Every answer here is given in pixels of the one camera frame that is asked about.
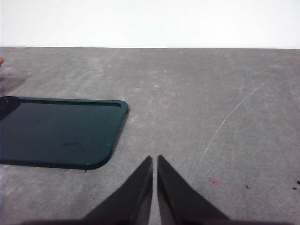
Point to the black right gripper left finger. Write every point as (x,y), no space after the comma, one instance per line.
(131,199)

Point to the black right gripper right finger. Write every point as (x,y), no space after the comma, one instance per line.
(180,199)

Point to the black rectangular tray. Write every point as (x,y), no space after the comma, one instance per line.
(58,131)

